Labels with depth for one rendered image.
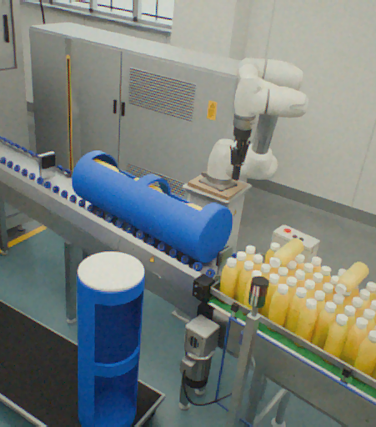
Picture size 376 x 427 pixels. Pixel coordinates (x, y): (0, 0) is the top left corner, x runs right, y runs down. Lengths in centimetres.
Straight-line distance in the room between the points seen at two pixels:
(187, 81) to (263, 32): 130
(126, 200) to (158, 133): 190
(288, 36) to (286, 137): 95
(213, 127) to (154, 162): 70
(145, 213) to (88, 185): 41
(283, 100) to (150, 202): 80
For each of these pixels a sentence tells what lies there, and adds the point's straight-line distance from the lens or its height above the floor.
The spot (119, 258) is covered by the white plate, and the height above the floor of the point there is 104.
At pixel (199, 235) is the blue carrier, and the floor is 115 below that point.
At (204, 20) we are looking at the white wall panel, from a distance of 506.
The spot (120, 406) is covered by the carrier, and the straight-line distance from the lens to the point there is 279.
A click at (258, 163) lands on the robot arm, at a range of 290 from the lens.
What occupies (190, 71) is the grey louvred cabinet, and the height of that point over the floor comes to 140.
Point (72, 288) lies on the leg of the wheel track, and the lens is 331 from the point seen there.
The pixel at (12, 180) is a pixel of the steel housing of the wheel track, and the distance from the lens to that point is 331.
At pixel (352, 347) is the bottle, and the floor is 100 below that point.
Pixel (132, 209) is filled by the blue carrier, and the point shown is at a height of 111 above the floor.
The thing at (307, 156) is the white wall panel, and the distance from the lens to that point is 516.
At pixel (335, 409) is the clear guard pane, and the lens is 207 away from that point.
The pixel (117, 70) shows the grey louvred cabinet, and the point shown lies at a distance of 446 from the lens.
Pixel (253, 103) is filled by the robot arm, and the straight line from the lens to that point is 204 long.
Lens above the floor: 229
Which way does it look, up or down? 29 degrees down
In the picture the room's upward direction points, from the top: 6 degrees clockwise
